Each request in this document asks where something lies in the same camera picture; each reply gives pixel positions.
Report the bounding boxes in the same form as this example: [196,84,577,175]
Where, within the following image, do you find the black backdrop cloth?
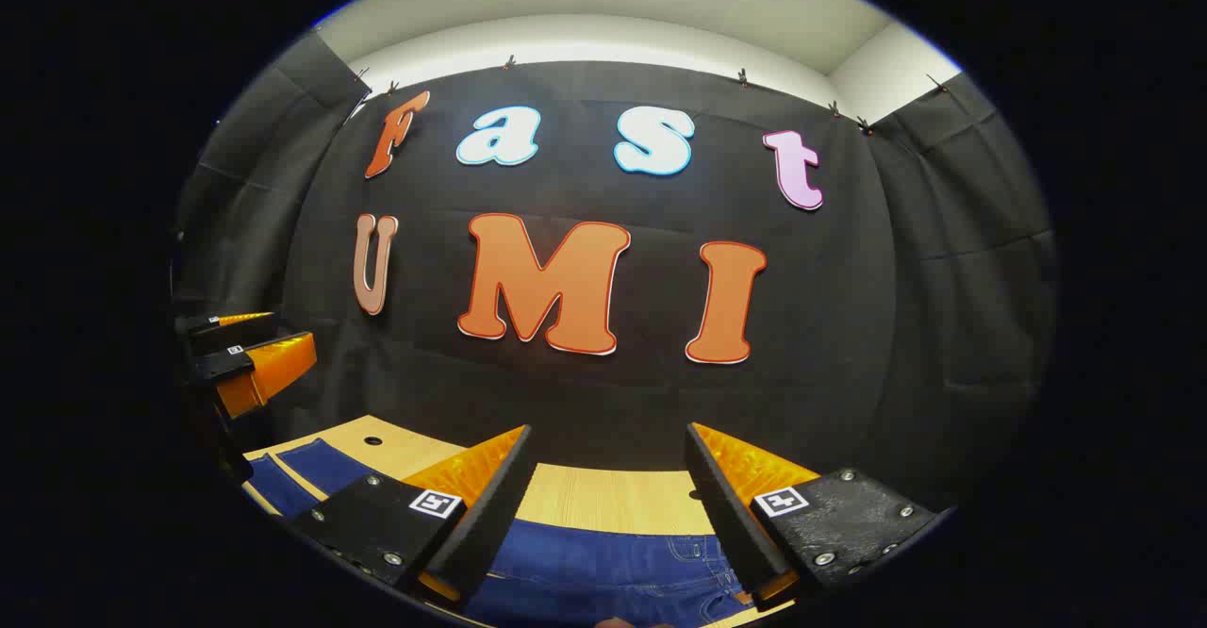
[173,29,1059,516]

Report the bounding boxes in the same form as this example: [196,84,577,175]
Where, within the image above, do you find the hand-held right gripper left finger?
[288,423,534,610]

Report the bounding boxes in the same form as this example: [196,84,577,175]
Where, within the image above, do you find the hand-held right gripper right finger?
[684,421,944,610]

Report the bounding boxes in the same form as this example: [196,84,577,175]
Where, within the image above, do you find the blue denim jeans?
[243,438,755,628]

